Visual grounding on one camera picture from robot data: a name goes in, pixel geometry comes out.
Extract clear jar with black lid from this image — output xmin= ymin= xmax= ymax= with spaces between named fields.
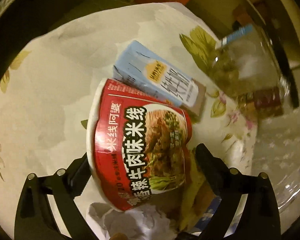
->
xmin=211 ymin=24 xmax=290 ymax=98

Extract brown jar with black lid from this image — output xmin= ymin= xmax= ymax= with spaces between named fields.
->
xmin=236 ymin=56 xmax=300 ymax=120

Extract blue snack wrapper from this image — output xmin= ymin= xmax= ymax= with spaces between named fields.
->
xmin=189 ymin=197 xmax=222 ymax=233

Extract red instant noodle cup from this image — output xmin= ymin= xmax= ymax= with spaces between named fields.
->
xmin=86 ymin=78 xmax=192 ymax=211

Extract crumpled white tissue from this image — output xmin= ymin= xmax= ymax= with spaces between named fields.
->
xmin=85 ymin=203 xmax=177 ymax=239

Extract light blue milk carton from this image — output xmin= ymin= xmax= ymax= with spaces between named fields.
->
xmin=113 ymin=40 xmax=206 ymax=116

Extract floral white tablecloth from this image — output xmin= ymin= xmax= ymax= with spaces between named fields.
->
xmin=0 ymin=3 xmax=256 ymax=236

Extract yellow snack wrapper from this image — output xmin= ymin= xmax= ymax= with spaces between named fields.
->
xmin=166 ymin=150 xmax=216 ymax=232

